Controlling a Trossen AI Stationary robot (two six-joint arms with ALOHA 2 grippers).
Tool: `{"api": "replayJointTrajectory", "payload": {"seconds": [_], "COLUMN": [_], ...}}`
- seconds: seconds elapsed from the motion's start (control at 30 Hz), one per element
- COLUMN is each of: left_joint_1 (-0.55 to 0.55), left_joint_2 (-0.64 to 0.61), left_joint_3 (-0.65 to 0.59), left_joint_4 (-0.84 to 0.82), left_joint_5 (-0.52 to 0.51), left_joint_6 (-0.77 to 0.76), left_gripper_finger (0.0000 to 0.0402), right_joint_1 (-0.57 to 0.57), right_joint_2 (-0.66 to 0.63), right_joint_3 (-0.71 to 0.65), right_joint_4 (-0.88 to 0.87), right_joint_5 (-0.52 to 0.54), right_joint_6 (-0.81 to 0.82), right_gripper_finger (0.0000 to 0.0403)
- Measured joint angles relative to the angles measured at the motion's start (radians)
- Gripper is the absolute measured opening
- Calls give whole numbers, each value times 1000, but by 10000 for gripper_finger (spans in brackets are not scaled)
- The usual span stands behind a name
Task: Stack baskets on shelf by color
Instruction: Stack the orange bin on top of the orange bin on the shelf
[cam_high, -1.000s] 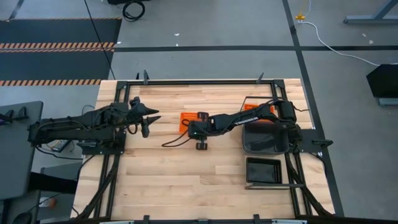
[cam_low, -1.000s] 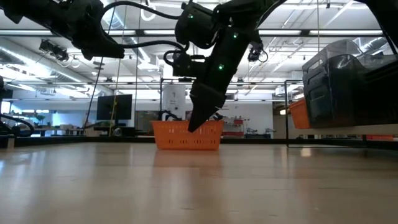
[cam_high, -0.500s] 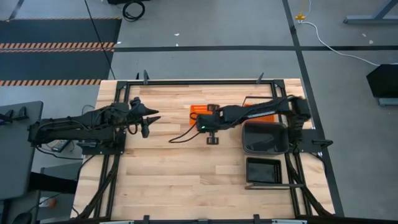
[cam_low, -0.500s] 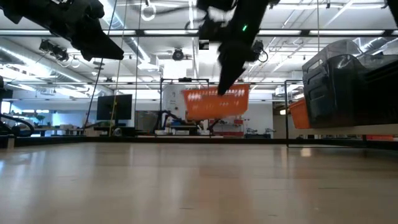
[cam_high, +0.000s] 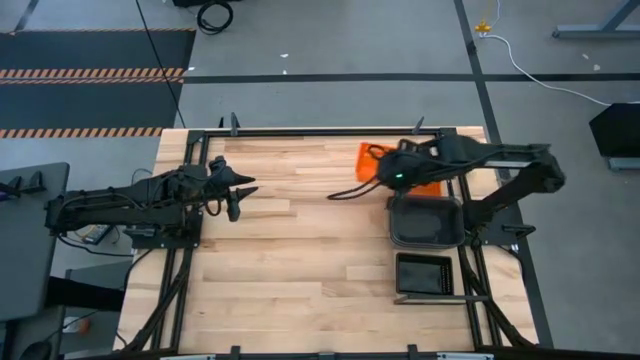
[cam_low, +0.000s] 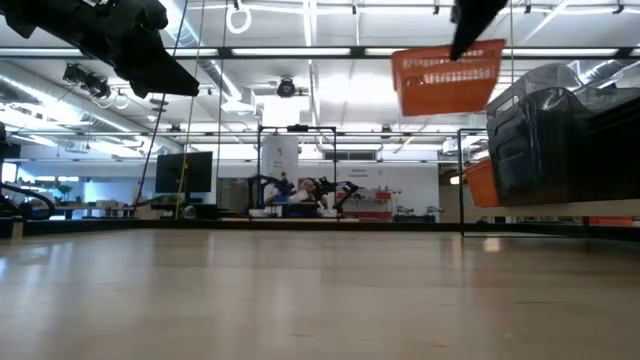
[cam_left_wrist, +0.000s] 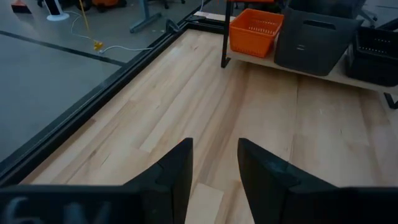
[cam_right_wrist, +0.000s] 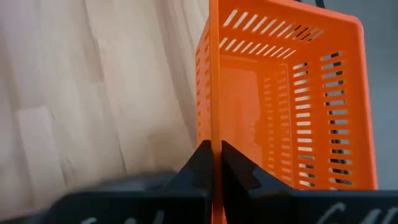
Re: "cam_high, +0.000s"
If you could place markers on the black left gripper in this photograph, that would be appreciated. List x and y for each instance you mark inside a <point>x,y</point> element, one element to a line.
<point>222,182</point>

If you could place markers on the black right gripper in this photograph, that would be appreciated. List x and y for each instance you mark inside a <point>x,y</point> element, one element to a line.
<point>405,167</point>

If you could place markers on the grey translucent plastic bin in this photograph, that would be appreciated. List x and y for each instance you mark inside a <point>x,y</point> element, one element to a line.
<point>425,222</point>

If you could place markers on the black slotted plastic basket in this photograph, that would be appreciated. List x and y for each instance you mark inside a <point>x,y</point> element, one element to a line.
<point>422,275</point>

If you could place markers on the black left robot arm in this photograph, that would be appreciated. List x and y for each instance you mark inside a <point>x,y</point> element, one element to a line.
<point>125,205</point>

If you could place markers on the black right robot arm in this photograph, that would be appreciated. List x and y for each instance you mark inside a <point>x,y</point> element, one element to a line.
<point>545,175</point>

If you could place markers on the black power supply box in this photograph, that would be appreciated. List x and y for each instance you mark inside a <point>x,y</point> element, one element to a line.
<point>97,234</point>

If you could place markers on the black hazard-striped floor mat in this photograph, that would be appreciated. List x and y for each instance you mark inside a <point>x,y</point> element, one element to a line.
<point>90,50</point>

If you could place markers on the black desk clamp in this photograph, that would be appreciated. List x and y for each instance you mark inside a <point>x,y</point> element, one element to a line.
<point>31,183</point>

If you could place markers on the orange and white bottle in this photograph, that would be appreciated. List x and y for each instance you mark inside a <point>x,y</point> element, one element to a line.
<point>77,325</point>

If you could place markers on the grey desk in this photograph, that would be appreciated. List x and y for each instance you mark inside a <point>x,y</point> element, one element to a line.
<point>30,260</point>

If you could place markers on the grey metal table leg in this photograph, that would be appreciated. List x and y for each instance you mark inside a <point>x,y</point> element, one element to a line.
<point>590,32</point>

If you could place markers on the black computer mouse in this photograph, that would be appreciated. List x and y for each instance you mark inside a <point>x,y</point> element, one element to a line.
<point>35,351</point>

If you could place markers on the black aluminium table frame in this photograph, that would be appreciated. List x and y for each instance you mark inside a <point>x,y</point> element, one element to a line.
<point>350,132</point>

